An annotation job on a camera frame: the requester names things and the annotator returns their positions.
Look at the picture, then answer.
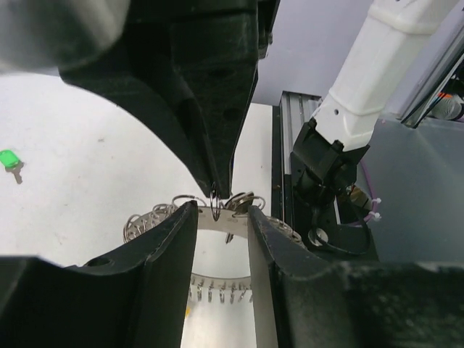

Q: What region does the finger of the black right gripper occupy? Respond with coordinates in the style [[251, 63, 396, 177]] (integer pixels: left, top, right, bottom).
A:
[[59, 1, 218, 194], [169, 1, 280, 198]]

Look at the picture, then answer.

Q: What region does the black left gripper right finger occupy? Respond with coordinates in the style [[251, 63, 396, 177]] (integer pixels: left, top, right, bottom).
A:
[[247, 207, 463, 347]]

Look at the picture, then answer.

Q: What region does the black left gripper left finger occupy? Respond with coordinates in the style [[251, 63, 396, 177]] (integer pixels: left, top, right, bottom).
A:
[[1, 201, 199, 347]]

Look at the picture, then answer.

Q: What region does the metal disc with key rings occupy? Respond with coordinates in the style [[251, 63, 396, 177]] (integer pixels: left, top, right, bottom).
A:
[[122, 194, 304, 304]]

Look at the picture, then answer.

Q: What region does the silver key with black fob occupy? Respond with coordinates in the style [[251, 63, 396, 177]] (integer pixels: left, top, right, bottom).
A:
[[224, 191, 254, 218]]

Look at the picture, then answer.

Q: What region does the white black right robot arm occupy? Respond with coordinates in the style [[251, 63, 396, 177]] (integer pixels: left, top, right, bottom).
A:
[[59, 1, 457, 199]]

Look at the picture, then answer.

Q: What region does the key with green cap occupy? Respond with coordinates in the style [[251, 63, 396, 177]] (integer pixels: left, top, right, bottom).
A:
[[0, 149, 25, 185]]

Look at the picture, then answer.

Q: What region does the grey handheld microphone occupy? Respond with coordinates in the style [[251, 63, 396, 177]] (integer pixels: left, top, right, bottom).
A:
[[431, 99, 463, 120]]

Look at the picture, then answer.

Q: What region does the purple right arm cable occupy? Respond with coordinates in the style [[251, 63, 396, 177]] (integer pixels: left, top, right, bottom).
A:
[[358, 159, 384, 228]]

